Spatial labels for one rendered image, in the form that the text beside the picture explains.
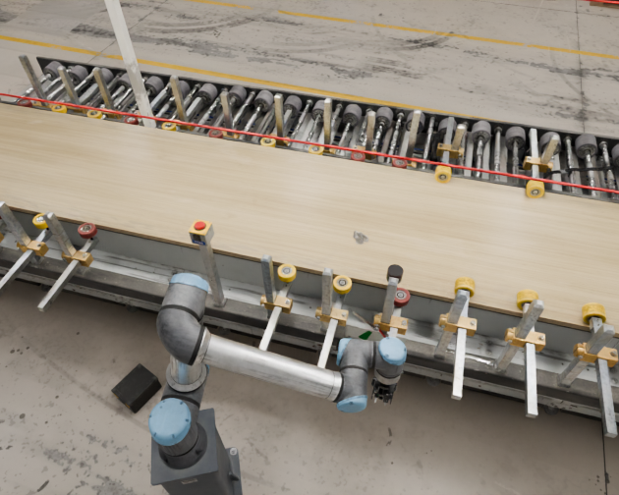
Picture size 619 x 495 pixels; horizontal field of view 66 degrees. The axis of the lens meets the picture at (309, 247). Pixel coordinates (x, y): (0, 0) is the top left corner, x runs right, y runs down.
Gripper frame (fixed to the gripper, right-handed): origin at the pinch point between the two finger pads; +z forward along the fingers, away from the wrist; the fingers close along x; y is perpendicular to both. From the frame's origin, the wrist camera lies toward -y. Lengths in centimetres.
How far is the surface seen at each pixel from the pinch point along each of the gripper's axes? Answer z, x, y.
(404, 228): -10, -5, -81
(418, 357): 11.9, 12.1, -27.5
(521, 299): -16, 46, -48
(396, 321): -5.5, 0.0, -30.4
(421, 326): 19, 12, -48
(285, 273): -9, -51, -39
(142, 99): -29, -162, -122
